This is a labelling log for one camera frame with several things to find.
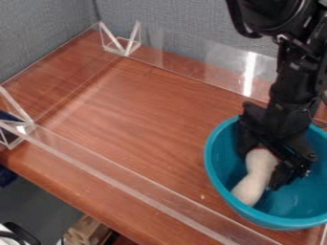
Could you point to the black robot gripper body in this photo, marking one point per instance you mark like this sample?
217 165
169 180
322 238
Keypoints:
285 123

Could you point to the wooden block under table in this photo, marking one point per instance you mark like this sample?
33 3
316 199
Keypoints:
87 232

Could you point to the clear acrylic left barrier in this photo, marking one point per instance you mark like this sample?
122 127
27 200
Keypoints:
43 85

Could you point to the blue plastic bowl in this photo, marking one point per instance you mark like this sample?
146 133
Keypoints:
297 206

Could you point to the clear acrylic back barrier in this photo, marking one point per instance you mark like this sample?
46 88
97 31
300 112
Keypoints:
170 69

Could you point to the clear acrylic barrier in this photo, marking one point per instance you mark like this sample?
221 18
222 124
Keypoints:
170 69
142 209
43 85

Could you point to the white plush mushroom red cap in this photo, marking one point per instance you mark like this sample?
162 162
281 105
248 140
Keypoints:
261 163

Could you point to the clear acrylic front barrier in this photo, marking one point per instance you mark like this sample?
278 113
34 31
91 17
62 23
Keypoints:
142 209

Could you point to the dark blue object at left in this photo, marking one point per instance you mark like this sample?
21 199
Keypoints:
7 174

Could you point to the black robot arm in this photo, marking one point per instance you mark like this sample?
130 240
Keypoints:
297 24

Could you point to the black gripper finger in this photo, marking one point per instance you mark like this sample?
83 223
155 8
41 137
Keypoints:
248 139
286 173

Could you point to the black white object bottom left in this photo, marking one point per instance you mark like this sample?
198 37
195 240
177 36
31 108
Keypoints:
14 235

